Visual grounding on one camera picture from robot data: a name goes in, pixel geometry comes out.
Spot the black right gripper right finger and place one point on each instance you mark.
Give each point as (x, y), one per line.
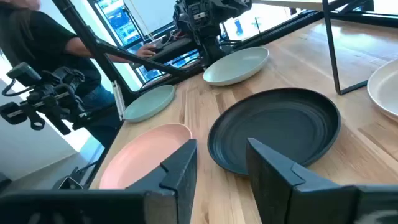
(273, 193)

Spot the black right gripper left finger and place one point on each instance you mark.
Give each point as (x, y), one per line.
(177, 186)

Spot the pink plate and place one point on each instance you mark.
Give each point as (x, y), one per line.
(140, 155)

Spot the pale whitish deep plate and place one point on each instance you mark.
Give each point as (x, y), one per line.
(236, 65)

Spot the black ribbed plate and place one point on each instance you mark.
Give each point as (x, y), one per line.
(280, 124)

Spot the sage green plate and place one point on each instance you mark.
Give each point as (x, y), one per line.
(149, 102)

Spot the small beige plate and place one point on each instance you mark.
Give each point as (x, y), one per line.
(385, 90)

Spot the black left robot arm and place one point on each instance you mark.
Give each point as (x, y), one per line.
(214, 46)

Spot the person's hand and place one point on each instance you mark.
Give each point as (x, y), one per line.
(146, 50)

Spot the person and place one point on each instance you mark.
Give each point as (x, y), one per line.
(46, 40)

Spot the black aluminium rig frame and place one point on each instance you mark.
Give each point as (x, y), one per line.
(161, 65)

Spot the silver frame bracket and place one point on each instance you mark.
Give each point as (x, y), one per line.
(118, 101)

